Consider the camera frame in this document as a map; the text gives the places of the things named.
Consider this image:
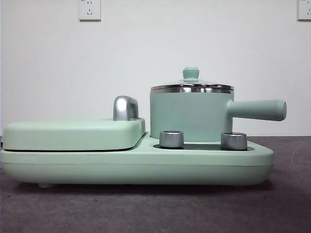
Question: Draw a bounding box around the mint green breakfast machine base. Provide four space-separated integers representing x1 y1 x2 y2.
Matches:
0 137 276 189

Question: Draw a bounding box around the black control panel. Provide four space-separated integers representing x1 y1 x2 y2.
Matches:
153 142 249 150

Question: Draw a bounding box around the mint green hinged grill lid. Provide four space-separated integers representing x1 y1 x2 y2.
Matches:
2 116 147 150

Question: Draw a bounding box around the glass pot lid green knob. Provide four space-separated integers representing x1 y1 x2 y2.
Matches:
150 67 235 94

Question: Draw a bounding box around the silver control knob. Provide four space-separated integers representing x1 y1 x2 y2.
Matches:
221 132 247 150
159 130 185 148

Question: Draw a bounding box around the mint green handled pot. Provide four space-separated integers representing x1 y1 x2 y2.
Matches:
149 84 288 144

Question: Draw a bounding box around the white wall socket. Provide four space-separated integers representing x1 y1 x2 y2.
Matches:
297 0 311 21
78 0 102 22

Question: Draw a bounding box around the silver grill lid handle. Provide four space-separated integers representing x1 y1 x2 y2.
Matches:
113 96 140 121

